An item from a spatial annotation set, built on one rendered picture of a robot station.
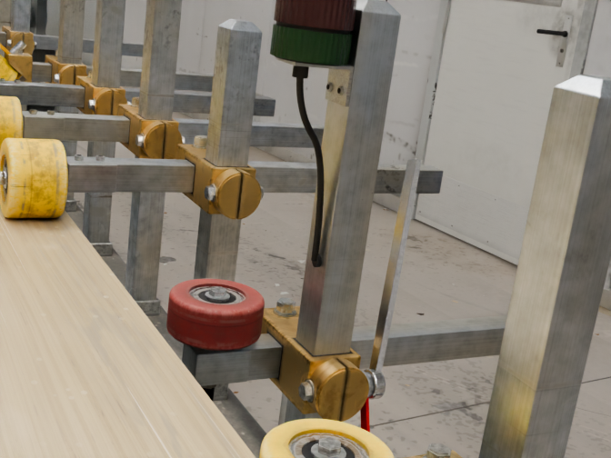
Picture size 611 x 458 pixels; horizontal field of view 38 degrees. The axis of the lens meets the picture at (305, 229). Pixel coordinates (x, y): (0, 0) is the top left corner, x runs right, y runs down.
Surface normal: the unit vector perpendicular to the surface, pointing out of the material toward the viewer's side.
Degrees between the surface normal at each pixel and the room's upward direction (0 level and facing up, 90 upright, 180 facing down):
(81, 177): 90
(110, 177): 90
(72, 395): 0
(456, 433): 0
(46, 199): 103
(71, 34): 90
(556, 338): 90
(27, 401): 0
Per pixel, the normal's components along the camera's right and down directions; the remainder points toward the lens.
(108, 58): 0.44, 0.30
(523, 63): -0.84, 0.04
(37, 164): 0.44, -0.33
